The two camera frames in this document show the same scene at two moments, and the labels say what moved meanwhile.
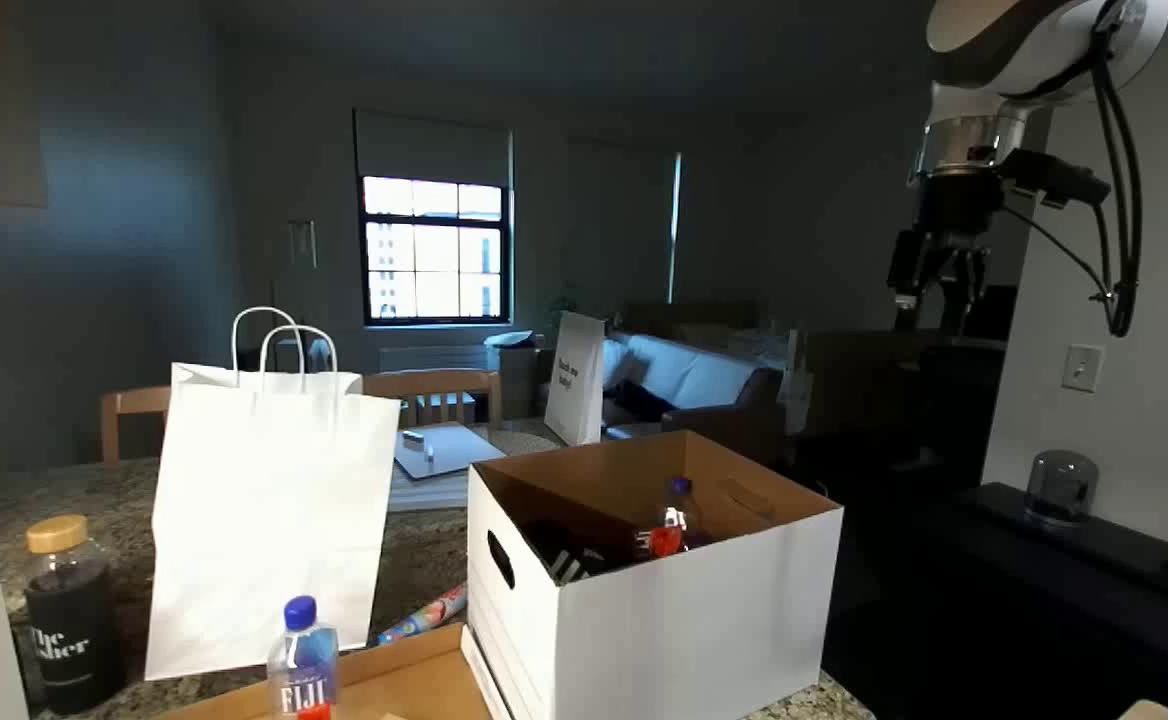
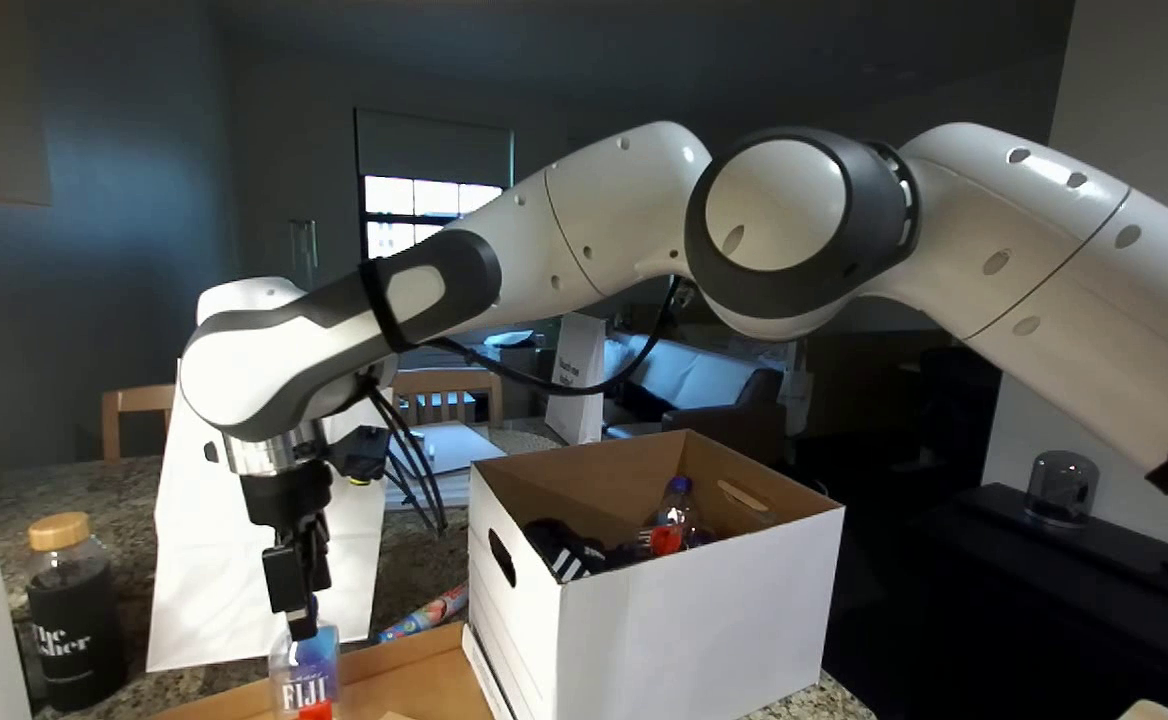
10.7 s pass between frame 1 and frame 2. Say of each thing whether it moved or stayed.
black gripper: moved
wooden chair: stayed
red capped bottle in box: stayed
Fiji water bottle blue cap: moved
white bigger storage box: stayed
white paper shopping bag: stayed
